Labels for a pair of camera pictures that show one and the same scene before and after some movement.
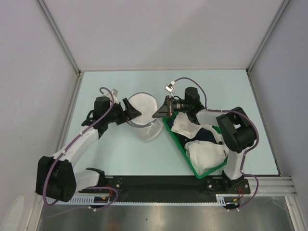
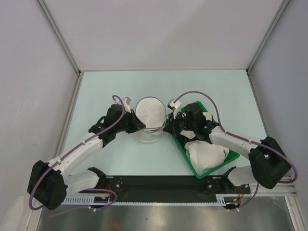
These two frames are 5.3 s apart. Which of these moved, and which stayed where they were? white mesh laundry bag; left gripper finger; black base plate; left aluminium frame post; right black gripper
Moved: left gripper finger; right black gripper; white mesh laundry bag
Stayed: left aluminium frame post; black base plate
